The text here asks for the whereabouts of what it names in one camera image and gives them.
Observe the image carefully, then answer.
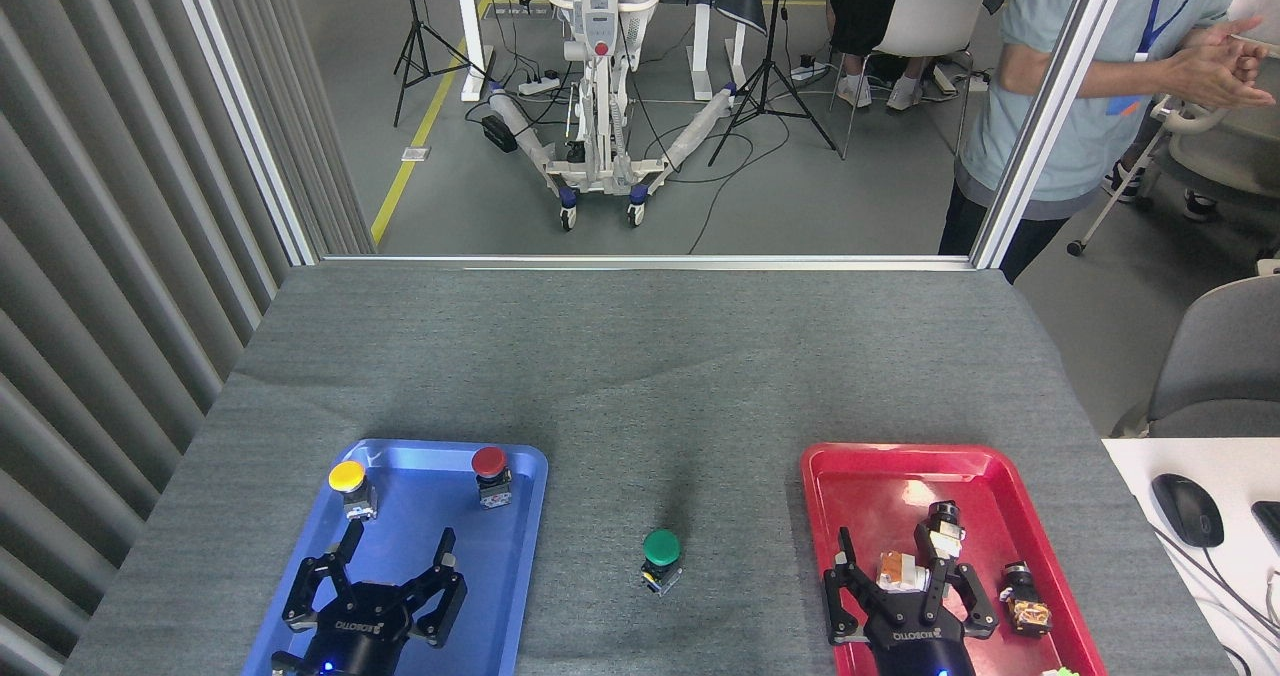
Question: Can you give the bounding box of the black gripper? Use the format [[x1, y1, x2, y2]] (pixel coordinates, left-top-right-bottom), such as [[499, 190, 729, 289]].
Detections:
[[823, 528, 999, 676], [282, 521, 468, 676]]

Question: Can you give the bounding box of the green push button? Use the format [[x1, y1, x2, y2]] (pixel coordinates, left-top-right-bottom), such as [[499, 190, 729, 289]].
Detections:
[[641, 529, 684, 597]]

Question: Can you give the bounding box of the yellow push button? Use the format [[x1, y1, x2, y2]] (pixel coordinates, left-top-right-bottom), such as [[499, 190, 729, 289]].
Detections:
[[329, 460, 379, 522]]

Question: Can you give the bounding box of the red push button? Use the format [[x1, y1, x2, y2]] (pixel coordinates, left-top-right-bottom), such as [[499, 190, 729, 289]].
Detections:
[[471, 446, 513, 509]]

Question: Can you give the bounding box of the blue plastic tray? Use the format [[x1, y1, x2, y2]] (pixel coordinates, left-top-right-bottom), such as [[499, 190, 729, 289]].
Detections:
[[243, 439, 549, 676]]

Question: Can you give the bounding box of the red plastic tray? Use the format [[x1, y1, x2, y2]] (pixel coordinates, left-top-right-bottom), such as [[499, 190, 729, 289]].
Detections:
[[801, 443, 1108, 676]]

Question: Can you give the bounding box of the white side table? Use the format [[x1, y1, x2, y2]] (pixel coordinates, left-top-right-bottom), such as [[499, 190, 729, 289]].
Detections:
[[1102, 438, 1280, 676]]

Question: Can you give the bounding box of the black computer mouse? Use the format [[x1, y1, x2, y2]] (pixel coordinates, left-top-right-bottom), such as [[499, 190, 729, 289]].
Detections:
[[1152, 473, 1225, 548]]

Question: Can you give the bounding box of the grey felt table cover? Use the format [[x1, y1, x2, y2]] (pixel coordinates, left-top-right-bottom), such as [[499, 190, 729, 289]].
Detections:
[[62, 261, 1236, 676]]

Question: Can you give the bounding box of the grey chair with white armrest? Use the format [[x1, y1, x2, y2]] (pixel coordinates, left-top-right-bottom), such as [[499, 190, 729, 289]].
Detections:
[[1065, 96, 1280, 257]]

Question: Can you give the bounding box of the black tripod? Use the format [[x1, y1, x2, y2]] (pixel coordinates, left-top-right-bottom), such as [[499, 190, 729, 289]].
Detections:
[[708, 0, 839, 167], [393, 0, 491, 127]]

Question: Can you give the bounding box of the white stand on wheels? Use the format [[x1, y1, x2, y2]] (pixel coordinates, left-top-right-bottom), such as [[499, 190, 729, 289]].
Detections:
[[487, 0, 738, 230]]

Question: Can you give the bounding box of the orange and white switch block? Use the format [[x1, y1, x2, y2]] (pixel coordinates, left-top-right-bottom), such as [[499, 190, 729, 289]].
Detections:
[[877, 552, 922, 593]]

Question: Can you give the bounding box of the black knob switch orange base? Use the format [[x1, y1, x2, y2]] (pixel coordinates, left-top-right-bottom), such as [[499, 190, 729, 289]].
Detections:
[[1002, 561, 1053, 638]]

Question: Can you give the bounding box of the silver horizontal rail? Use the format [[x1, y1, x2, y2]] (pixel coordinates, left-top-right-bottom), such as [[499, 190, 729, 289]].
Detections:
[[318, 252, 977, 273]]

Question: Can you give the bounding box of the silver post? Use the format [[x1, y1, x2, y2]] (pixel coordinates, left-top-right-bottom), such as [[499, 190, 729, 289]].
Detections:
[[972, 0, 1136, 269]]

